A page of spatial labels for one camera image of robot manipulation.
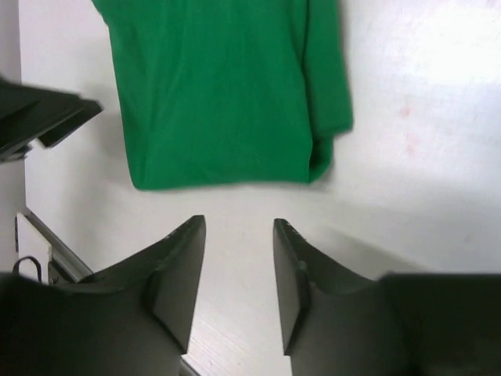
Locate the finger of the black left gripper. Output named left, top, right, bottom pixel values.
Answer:
left=1, top=78, right=103, bottom=163

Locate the green t shirt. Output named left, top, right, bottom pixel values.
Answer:
left=94, top=1, right=353, bottom=190

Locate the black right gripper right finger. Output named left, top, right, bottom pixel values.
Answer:
left=273, top=219, right=500, bottom=375

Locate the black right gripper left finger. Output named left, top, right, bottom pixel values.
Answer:
left=1, top=215, right=206, bottom=375

